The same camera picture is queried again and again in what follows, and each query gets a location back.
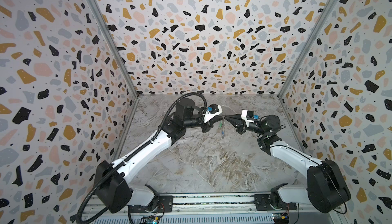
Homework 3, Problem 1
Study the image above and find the translucent keyring tag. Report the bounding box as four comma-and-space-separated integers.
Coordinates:
219, 119, 226, 139

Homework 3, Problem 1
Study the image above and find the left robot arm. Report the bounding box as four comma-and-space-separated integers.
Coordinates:
95, 97, 223, 213

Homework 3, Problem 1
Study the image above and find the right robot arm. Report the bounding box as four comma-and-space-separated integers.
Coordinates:
224, 110, 351, 213

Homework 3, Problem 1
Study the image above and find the right electronics board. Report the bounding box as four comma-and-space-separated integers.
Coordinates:
273, 213, 290, 224

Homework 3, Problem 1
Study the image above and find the electronics board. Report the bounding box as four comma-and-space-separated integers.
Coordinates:
273, 213, 290, 224
144, 216, 160, 224

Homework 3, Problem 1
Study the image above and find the left electronics board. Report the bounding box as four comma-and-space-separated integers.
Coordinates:
144, 216, 160, 224

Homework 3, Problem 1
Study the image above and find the right corner aluminium profile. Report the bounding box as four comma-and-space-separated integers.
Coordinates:
278, 0, 339, 101

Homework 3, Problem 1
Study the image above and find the corner aluminium profile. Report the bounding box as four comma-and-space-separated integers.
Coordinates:
86, 0, 138, 99
278, 0, 339, 101

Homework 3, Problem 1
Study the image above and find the left corner aluminium profile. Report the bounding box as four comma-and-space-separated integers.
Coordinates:
86, 0, 138, 99

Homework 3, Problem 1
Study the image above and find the black corrugated cable conduit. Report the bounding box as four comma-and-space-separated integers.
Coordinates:
76, 92, 209, 224

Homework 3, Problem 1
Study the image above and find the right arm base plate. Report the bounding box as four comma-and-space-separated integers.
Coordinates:
254, 193, 297, 211

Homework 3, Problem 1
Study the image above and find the aluminium mounting rail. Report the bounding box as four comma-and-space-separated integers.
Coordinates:
94, 192, 346, 224

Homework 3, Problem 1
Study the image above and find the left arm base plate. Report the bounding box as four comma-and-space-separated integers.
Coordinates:
129, 195, 174, 215

